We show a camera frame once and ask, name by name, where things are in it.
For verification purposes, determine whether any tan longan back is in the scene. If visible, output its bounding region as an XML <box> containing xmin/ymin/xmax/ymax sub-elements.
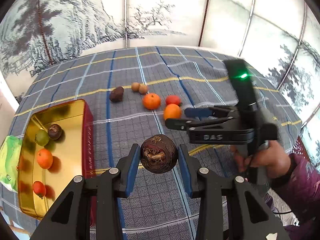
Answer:
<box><xmin>131</xmin><ymin>82</ymin><xmax>140</xmax><ymax>92</ymax></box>

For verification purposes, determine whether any landscape painted folding screen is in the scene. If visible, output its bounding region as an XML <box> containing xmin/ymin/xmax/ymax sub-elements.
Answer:
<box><xmin>1</xmin><ymin>0</ymin><xmax>319</xmax><ymax>163</ymax></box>

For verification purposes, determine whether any purple sleeved right forearm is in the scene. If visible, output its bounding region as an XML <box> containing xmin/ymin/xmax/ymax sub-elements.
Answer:
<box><xmin>271</xmin><ymin>154</ymin><xmax>320</xmax><ymax>239</ymax></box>

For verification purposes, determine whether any small orange mandarin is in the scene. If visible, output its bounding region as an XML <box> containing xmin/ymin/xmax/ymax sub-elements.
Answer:
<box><xmin>36</xmin><ymin>148</ymin><xmax>53</xmax><ymax>170</ymax></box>

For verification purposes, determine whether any red gold toffee tin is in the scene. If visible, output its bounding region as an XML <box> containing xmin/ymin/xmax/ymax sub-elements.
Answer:
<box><xmin>17</xmin><ymin>99</ymin><xmax>95</xmax><ymax>219</ymax></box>

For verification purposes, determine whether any large brown water chestnut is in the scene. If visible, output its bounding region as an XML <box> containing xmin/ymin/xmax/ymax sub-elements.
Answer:
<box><xmin>140</xmin><ymin>134</ymin><xmax>178</xmax><ymax>174</ymax></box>

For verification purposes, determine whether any tan longan front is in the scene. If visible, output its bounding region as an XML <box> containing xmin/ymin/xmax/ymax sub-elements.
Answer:
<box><xmin>138</xmin><ymin>84</ymin><xmax>148</xmax><ymax>95</ymax></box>

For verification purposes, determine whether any tan longan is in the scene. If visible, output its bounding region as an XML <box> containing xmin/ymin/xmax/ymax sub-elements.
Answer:
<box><xmin>138</xmin><ymin>84</ymin><xmax>148</xmax><ymax>95</ymax></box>
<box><xmin>131</xmin><ymin>82</ymin><xmax>140</xmax><ymax>92</ymax></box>

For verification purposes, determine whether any green lime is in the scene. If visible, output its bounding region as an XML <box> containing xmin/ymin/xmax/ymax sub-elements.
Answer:
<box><xmin>35</xmin><ymin>129</ymin><xmax>50</xmax><ymax>146</ymax></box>

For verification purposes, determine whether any dark brown chestnut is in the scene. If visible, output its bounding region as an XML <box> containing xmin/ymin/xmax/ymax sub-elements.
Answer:
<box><xmin>109</xmin><ymin>86</ymin><xmax>124</xmax><ymax>103</ymax></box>

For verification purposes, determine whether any person's right hand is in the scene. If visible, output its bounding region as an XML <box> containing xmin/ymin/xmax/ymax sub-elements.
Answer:
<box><xmin>230</xmin><ymin>141</ymin><xmax>291</xmax><ymax>179</ymax></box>

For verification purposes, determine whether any small red tomato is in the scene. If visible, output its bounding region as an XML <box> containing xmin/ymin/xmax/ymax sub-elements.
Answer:
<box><xmin>33</xmin><ymin>181</ymin><xmax>47</xmax><ymax>199</ymax></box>

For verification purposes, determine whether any large orange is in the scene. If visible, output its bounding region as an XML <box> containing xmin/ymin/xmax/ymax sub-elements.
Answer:
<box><xmin>163</xmin><ymin>103</ymin><xmax>182</xmax><ymax>120</ymax></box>

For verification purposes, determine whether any green tissue pack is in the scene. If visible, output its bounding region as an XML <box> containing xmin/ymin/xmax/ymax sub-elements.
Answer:
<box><xmin>0</xmin><ymin>135</ymin><xmax>22</xmax><ymax>193</ymax></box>

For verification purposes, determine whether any blue plaid tablecloth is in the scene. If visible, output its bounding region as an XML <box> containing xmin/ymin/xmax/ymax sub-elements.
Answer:
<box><xmin>9</xmin><ymin>47</ymin><xmax>237</xmax><ymax>239</ymax></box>

